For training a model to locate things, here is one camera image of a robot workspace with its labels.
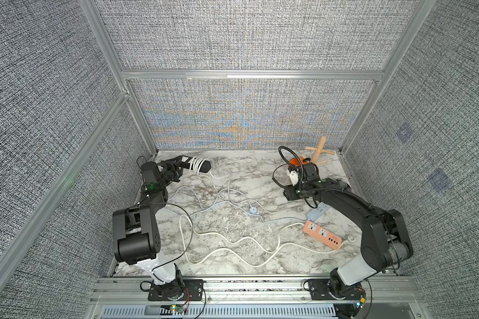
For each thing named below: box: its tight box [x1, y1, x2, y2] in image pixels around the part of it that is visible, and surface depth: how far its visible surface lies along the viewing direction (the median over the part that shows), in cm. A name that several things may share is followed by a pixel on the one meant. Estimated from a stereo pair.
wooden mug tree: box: [304, 135, 336, 165], surface depth 89 cm
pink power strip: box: [302, 219, 343, 250], surface depth 87 cm
